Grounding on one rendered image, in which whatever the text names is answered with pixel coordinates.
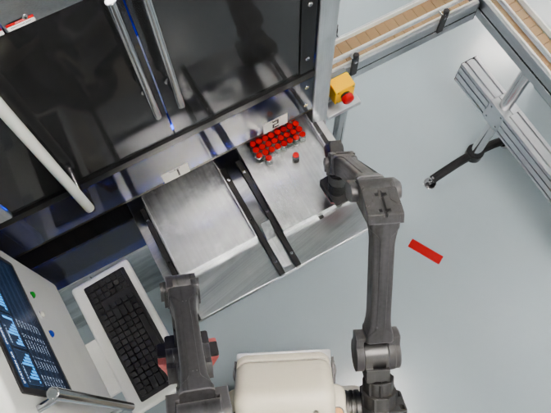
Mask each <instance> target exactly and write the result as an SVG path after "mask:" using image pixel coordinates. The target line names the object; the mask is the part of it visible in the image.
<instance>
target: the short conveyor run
mask: <svg viewBox="0 0 551 413"><path fill-rule="evenodd" d="M479 5H480V2H479V1H477V0H414V1H412V2H410V3H408V4H406V5H404V6H402V7H400V8H398V9H396V10H394V11H391V12H389V13H387V14H385V15H383V16H381V17H379V18H377V19H375V20H373V21H370V22H368V23H366V24H365V25H362V26H360V27H358V28H356V29H354V30H352V31H350V32H348V33H346V34H343V35H341V36H338V30H339V29H338V27H339V25H337V31H336V39H335V52H334V59H333V66H332V73H333V72H335V71H337V70H339V69H341V68H343V67H344V68H345V70H346V71H347V72H348V74H349V75H350V77H351V78H352V79H353V78H355V77H357V76H359V75H361V74H363V73H365V72H367V71H369V70H371V69H373V68H375V67H377V66H379V65H381V64H383V63H385V62H387V61H389V60H391V59H393V58H395V57H397V56H399V55H401V54H403V53H405V52H408V51H410V50H412V49H414V48H416V47H418V46H420V45H422V44H423V43H426V42H428V41H430V40H432V39H434V38H436V37H438V36H440V35H441V34H444V33H446V32H448V31H450V30H452V29H454V28H456V27H458V26H460V25H462V24H464V23H466V22H468V21H469V20H473V19H474V16H475V14H476V12H477V9H478V7H479Z"/></svg>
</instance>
